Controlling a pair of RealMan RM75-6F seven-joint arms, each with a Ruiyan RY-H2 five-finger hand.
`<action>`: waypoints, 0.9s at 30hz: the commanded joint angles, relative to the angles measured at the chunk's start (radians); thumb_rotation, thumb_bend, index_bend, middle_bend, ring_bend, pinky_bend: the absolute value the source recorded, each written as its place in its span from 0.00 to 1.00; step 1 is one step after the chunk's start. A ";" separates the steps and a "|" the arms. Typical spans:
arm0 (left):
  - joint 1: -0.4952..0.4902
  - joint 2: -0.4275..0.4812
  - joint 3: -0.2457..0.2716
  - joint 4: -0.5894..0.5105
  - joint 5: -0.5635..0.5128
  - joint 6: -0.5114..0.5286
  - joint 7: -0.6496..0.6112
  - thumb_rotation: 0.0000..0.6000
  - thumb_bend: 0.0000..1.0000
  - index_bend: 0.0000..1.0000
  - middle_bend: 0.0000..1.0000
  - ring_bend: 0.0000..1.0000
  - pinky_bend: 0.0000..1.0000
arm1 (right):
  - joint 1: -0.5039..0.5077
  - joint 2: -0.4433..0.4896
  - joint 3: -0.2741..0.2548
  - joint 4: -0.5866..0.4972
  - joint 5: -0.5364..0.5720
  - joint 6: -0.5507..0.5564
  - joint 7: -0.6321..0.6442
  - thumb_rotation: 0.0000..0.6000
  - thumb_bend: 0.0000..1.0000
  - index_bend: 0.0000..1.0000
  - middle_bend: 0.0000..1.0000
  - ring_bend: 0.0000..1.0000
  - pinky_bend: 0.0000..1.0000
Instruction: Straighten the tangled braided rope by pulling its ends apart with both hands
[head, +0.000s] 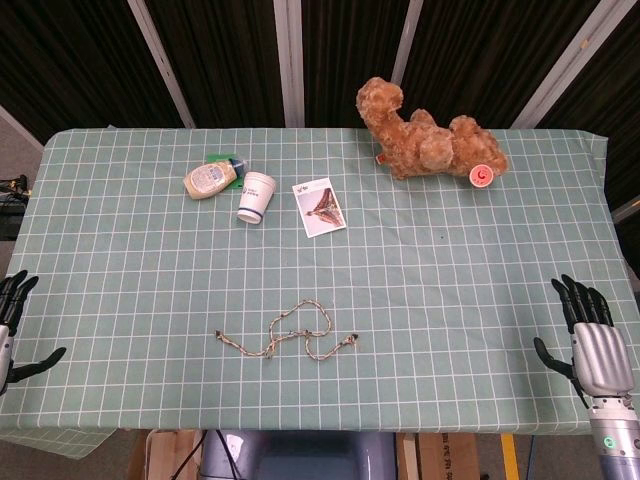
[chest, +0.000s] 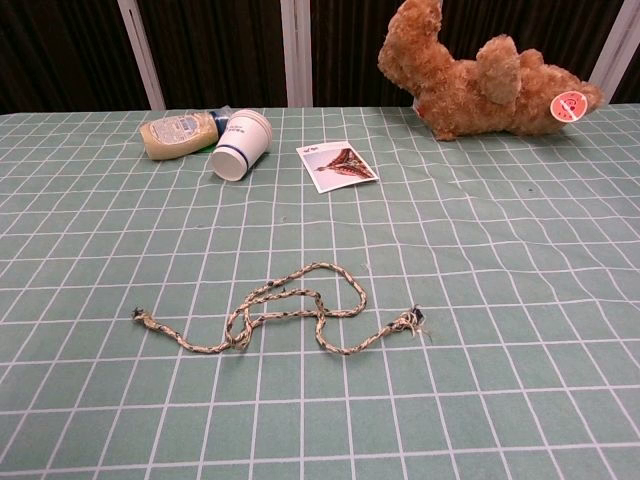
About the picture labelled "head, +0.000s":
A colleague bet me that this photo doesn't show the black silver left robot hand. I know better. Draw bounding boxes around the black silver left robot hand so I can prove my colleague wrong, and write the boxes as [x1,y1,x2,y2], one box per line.
[0,269,67,397]

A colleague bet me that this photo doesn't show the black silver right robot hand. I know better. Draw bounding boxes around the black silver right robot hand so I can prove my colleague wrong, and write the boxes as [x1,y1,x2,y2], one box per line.
[533,273,637,409]

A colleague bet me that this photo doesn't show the beige braided rope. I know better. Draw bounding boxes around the beige braided rope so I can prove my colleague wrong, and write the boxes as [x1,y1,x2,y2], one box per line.
[214,298,360,362]

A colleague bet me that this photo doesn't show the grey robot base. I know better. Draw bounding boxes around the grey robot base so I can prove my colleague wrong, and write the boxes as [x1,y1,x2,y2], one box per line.
[199,429,399,480]

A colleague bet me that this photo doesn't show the green checked tablecloth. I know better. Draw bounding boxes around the green checked tablecloth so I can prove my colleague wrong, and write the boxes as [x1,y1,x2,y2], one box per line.
[0,127,634,464]

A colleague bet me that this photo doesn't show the brown cardboard box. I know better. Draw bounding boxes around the brown cardboard box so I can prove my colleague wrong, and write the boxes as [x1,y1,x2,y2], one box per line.
[417,432,482,480]

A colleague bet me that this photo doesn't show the light wooden board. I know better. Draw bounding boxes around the light wooden board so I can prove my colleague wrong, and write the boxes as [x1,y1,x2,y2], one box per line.
[127,429,204,480]

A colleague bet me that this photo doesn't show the round red hang tag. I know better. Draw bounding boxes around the round red hang tag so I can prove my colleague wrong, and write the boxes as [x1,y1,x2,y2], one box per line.
[468,163,495,190]

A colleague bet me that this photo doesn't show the mayonnaise squeeze bottle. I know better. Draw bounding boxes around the mayonnaise squeeze bottle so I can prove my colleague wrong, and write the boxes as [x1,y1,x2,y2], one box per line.
[183,158,250,201]

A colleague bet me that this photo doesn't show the brown plush toy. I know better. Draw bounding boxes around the brown plush toy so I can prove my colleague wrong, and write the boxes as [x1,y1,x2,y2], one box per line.
[355,76,509,182]

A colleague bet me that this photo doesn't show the white paper cup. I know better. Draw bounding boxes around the white paper cup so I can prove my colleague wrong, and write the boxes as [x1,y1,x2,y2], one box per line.
[236,171,278,225]

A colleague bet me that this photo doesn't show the white photo card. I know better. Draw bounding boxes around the white photo card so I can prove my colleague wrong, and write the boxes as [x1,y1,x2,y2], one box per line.
[291,176,349,239]

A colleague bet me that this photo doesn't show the black equipment with cables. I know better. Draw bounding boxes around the black equipment with cables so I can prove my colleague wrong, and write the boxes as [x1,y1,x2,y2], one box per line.
[0,174,32,242]

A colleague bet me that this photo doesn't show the white frame post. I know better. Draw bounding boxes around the white frame post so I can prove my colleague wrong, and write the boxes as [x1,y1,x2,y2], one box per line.
[512,0,621,129]
[609,195,640,225]
[389,0,425,87]
[0,104,45,151]
[272,0,305,128]
[127,0,196,129]

